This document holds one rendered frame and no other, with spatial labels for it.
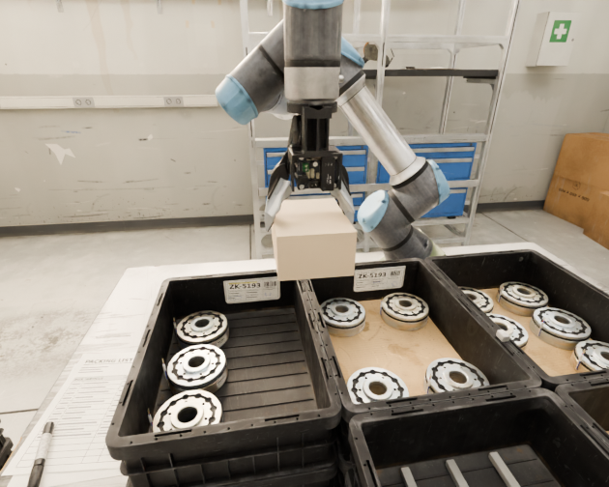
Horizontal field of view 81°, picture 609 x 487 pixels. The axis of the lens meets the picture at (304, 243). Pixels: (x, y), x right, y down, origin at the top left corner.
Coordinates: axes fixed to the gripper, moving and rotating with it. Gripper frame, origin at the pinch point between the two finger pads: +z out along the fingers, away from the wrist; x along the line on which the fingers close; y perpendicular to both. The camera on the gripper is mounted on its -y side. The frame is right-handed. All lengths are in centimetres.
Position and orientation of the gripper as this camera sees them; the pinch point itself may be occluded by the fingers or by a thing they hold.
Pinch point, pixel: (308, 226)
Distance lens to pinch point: 60.9
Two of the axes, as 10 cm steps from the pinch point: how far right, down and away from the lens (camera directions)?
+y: 1.4, 4.4, -8.9
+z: 0.0, 9.0, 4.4
